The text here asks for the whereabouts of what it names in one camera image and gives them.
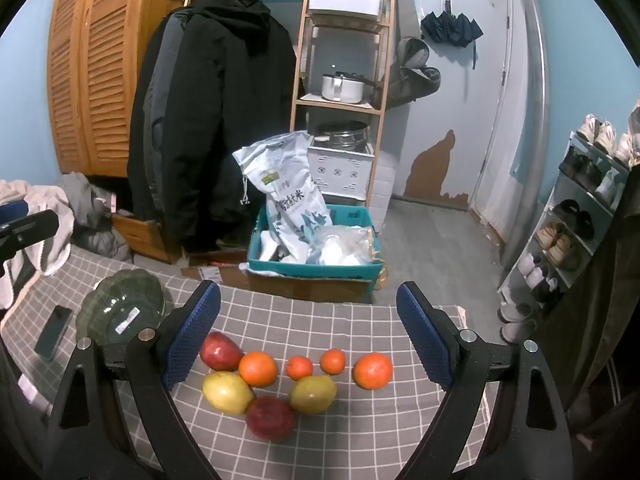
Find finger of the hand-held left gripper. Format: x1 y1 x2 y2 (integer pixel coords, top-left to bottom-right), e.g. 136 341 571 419
0 209 61 265
0 200 28 222

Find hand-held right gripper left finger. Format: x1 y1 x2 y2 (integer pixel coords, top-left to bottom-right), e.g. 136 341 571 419
42 280 223 480

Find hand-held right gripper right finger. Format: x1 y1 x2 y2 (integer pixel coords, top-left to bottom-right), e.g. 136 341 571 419
385 281 576 480

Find red apple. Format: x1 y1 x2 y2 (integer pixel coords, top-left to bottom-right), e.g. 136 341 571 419
245 396 297 441
200 331 244 372

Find large orange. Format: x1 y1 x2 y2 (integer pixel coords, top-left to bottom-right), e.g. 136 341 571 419
238 351 279 387
352 353 394 390

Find yellow pear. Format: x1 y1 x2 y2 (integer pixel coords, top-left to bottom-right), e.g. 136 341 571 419
288 375 337 415
202 371 255 415

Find green glass bowl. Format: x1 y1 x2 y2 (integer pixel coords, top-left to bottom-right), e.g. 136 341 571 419
75 268 173 346

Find small orange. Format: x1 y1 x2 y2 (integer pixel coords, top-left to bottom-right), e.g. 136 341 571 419
320 349 347 376
286 356 314 381

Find white blanket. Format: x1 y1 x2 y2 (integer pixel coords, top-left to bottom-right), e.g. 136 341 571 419
0 180 76 311

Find flat cardboard with label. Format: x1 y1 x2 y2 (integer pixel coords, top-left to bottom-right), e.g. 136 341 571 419
180 264 251 291

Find yellow plastic bag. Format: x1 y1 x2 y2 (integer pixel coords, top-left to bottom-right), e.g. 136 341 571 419
375 227 392 291

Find grey checked tablecloth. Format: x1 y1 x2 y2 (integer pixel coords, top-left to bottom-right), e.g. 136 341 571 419
0 245 506 480

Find dark smartphone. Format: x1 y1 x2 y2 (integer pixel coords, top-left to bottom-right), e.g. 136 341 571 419
34 305 75 361

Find wooden drawer box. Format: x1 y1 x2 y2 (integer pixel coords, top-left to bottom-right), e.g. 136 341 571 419
110 212 176 263

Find cardboard box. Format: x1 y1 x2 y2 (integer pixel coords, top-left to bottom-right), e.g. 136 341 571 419
247 267 376 303

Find clear plastic bag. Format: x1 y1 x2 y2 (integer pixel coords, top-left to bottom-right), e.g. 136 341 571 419
305 225 378 267

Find teal plastic crate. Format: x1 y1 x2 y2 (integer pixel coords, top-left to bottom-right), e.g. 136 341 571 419
247 204 386 283

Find rows of shoes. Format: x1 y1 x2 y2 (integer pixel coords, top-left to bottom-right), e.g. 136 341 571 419
497 112 640 346

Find wooden louvred wardrobe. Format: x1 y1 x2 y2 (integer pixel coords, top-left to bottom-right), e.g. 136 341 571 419
47 0 196 178

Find white rice bag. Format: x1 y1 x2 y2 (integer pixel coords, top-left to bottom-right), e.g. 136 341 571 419
232 131 333 263

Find dark green cloth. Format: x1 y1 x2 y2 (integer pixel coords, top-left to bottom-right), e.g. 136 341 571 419
532 160 640 461

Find white patterned basket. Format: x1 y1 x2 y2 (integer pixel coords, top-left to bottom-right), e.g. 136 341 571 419
306 145 376 198

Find steel steamer pot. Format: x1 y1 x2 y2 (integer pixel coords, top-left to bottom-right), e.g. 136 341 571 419
315 121 371 151

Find black hanging coat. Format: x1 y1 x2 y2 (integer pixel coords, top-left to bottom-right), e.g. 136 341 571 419
127 0 301 256

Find wooden shelf rack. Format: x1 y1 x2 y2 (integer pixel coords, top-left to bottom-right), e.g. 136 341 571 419
290 0 396 211

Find metal pipe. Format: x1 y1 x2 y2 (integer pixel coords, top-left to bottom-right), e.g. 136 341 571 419
500 0 546 271

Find grey backpack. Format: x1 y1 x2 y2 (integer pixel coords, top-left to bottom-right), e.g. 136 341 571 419
387 37 443 108

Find steel cooking pot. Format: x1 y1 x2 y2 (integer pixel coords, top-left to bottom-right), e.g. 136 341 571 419
321 72 376 103

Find pale blue door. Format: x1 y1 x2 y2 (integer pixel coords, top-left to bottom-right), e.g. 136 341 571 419
465 0 516 221

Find dark blue umbrella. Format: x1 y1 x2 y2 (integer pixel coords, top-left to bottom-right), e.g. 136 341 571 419
420 2 485 68

